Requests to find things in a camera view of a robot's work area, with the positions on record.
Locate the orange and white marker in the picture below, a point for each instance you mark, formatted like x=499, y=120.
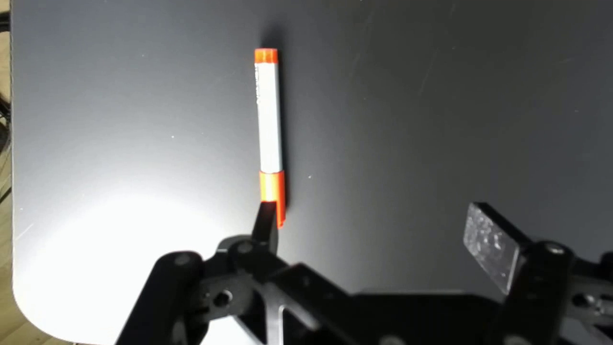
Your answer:
x=269, y=128

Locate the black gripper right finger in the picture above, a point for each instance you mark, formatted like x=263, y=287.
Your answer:
x=495, y=246

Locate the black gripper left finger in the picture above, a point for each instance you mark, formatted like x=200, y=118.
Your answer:
x=193, y=289

